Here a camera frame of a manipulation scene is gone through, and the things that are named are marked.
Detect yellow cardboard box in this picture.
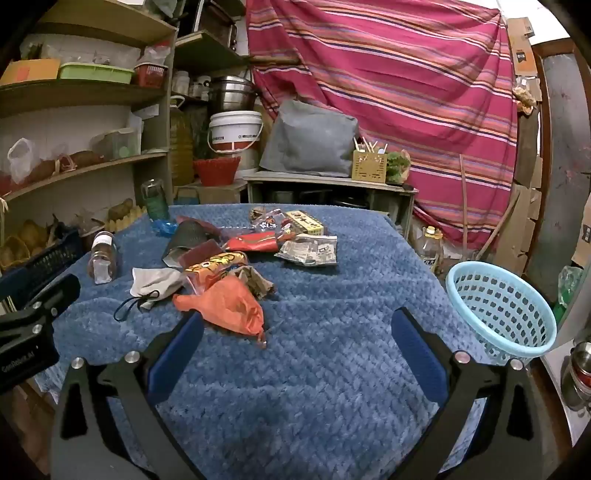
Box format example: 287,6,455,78
0,58,61,86

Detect dark blue plastic crate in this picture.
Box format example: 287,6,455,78
0,228,86,305

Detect light blue plastic basket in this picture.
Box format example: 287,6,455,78
445,261,558,361

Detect brown sweet potato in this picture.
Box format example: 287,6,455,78
60,150,105,169

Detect grey cushion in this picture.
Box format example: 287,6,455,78
259,99,358,178

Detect wooden shelf unit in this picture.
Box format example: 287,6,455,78
0,0,250,278

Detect clear printed packet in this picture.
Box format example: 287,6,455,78
274,234,339,267

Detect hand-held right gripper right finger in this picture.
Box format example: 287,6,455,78
392,307,559,480

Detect green leafy vegetables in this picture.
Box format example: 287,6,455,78
385,150,411,185

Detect white plastic bucket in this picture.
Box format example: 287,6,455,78
207,111,264,155

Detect clear plastic container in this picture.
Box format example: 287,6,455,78
92,127,141,160

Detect maroon card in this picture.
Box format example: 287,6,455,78
178,239,225,268

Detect white cloth pouch black cord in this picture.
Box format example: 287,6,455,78
115,267,185,321

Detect low wooden table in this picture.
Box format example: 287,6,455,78
242,171,419,236

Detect brown glass jar white label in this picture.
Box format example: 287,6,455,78
89,232,122,284

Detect white plastic bag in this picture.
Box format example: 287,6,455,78
7,137,37,184

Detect green plastic tray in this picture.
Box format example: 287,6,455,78
58,62,134,85

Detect orange plastic bag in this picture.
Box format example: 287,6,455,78
172,276,267,348

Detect green plastic bag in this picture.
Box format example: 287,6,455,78
551,265,585,324

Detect cardboard wall panels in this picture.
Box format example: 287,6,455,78
494,152,546,278

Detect stacked steel pots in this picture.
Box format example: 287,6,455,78
209,76,257,115

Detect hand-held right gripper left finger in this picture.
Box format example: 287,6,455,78
50,311,208,480

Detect yellow patterned small box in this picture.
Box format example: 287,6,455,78
284,210,325,236

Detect black ribbed paper cup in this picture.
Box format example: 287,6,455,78
161,219,221,268

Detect white jars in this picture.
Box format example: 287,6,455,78
172,70,211,100

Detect red gold-trimmed box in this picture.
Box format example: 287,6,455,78
225,232,283,254

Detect clear oil bottle yellow cap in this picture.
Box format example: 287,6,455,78
418,226,445,273

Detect pink striped cloth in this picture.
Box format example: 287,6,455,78
245,0,520,250

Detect brown paper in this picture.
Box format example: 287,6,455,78
231,265,278,301

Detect orange snack packet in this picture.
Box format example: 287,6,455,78
182,250,250,294

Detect small red plastic basket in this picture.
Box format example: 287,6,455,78
134,62,168,88

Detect brown cardboard box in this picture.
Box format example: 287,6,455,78
505,17,539,77

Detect green glass bottle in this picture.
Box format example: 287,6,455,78
141,179,171,221

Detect steel vessel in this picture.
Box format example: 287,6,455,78
561,342,591,409

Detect bamboo utensil holder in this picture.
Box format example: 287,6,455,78
352,136,389,182

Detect red woven basket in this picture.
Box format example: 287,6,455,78
193,157,242,186

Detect yellow egg tray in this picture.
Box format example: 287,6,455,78
104,207,148,232

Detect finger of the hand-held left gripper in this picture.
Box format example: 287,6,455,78
0,274,82,352

